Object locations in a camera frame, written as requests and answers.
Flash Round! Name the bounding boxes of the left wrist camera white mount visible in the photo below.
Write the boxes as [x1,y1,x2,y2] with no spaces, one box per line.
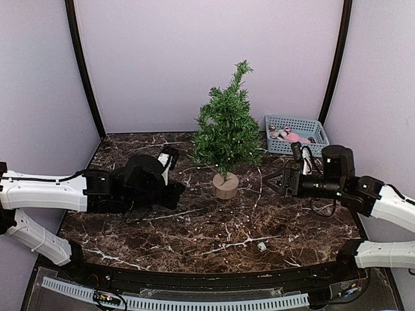
[158,146,180,185]

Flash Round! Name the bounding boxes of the grey slotted cable duct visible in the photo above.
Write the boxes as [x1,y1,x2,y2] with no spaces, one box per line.
[41,277,309,310]

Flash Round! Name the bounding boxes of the silver bauble ornament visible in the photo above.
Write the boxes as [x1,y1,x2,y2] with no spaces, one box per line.
[268,124,277,137]

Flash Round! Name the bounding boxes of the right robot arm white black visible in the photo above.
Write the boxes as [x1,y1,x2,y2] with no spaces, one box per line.
[263,143,414,281]

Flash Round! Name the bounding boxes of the black front rail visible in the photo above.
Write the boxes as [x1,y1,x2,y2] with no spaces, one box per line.
[72,262,369,292]

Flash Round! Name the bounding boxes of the pink plush ornament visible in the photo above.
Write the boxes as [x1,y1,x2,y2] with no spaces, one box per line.
[280,126,311,143]

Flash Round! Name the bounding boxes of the blue plastic basket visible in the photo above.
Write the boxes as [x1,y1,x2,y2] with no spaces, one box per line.
[265,115,330,157]

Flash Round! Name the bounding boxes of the right black frame post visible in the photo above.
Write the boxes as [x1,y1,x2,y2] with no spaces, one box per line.
[318,0,353,125]

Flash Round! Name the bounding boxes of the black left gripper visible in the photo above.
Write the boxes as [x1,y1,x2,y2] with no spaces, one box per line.
[123,178,185,212]

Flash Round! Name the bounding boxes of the small green christmas tree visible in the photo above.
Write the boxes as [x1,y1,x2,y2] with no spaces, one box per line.
[192,60,262,200]

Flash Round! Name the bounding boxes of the black frame post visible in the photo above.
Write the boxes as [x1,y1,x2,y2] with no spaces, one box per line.
[64,0,106,140]
[318,0,353,125]

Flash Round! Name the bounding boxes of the white battery box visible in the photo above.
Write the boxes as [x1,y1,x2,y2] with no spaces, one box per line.
[257,242,267,251]

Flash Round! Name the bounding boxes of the left black frame post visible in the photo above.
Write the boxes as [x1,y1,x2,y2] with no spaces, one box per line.
[64,0,106,140]

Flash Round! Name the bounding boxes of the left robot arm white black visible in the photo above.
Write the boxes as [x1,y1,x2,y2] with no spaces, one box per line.
[1,152,185,282]

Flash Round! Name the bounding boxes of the fairy light string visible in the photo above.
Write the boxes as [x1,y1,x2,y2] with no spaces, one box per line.
[181,135,265,242]

